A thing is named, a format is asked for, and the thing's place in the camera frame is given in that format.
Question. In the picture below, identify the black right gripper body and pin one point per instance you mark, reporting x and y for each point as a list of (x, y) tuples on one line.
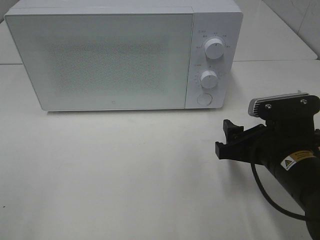
[(266, 144)]

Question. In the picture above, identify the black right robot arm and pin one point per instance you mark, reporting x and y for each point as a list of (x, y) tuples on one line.
[(299, 174)]

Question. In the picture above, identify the white microwave door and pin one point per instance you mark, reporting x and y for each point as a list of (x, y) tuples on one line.
[(105, 62)]

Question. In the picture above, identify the lower white timer knob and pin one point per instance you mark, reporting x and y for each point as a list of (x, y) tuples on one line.
[(209, 79)]

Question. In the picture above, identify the upper white power knob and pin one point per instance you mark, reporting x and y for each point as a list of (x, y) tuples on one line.
[(214, 48)]

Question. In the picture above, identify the round white door button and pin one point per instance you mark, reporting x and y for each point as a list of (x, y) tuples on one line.
[(204, 99)]

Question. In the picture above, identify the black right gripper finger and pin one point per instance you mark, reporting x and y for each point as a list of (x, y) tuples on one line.
[(225, 151), (231, 130)]

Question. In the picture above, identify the white microwave oven body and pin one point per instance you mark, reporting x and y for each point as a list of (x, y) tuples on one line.
[(211, 19)]

